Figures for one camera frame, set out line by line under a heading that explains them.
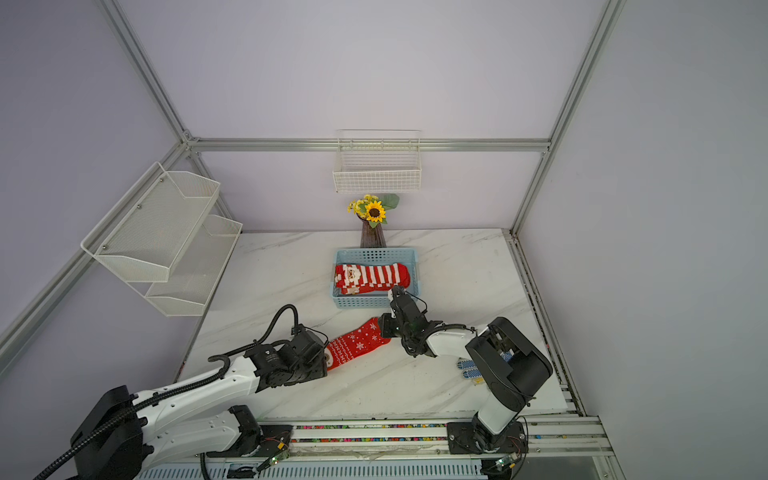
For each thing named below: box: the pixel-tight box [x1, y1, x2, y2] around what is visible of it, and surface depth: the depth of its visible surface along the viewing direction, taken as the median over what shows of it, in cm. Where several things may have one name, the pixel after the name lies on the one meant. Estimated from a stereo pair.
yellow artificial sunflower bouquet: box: [347, 193, 400, 229], surface depth 97 cm
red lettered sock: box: [326, 318, 391, 371], surface depth 91 cm
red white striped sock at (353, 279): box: [334, 263, 411, 295], surface depth 102 cm
